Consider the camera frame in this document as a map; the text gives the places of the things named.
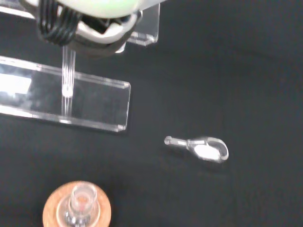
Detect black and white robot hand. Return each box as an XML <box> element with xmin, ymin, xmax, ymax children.
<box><xmin>18</xmin><ymin>0</ymin><xmax>161</xmax><ymax>57</ymax></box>

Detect cork ring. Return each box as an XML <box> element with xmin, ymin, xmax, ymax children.
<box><xmin>42</xmin><ymin>180</ymin><xmax>112</xmax><ymax>227</ymax></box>

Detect clear round-bottom flask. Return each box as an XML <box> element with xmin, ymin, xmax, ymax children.
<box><xmin>56</xmin><ymin>183</ymin><xmax>100</xmax><ymax>227</ymax></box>

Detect clear glass weighing funnel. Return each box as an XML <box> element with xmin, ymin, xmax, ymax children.
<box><xmin>163</xmin><ymin>135</ymin><xmax>230</xmax><ymax>164</ymax></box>

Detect black table cloth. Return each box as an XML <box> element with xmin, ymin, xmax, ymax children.
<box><xmin>0</xmin><ymin>0</ymin><xmax>303</xmax><ymax>227</ymax></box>

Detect clear acrylic funnel stand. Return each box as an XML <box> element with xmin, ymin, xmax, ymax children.
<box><xmin>0</xmin><ymin>0</ymin><xmax>160</xmax><ymax>136</ymax></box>

